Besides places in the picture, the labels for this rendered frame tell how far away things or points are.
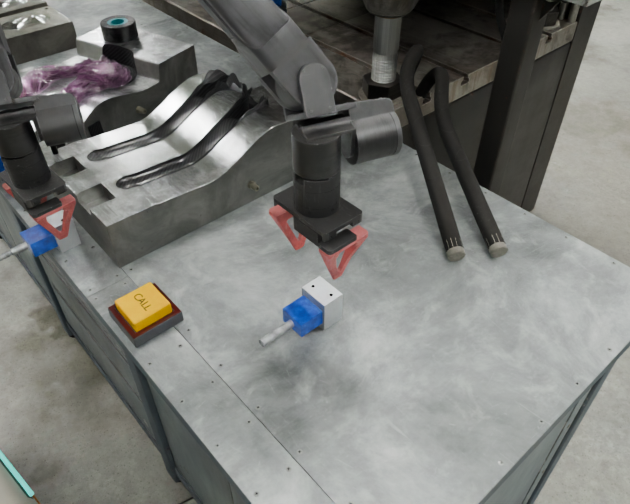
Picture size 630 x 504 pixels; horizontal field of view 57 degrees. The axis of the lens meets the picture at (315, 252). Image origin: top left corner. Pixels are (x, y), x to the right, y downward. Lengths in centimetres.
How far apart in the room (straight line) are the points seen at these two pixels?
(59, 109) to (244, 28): 38
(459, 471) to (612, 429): 116
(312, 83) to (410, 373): 41
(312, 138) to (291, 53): 9
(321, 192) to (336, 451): 32
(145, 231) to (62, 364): 105
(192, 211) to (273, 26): 46
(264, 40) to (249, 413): 46
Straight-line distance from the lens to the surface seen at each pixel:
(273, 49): 64
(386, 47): 139
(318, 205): 69
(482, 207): 104
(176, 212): 100
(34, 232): 106
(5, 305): 223
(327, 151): 66
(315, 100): 64
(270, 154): 107
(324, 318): 84
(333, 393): 80
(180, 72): 142
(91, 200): 105
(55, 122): 93
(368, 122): 68
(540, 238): 108
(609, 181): 280
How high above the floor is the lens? 147
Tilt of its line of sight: 43 degrees down
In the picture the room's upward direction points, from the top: straight up
